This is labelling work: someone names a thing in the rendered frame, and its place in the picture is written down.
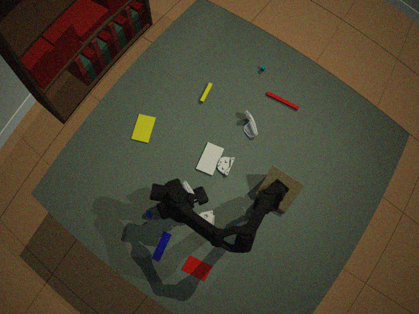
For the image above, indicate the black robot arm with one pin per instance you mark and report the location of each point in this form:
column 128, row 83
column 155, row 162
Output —
column 177, row 204

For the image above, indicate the red flat bar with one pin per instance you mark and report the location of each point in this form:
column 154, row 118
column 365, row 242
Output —
column 282, row 100

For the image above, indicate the yellow rectangular bar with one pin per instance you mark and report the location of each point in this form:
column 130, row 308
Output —
column 206, row 92

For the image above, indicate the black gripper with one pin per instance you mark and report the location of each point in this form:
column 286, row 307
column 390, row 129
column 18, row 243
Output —
column 200, row 196

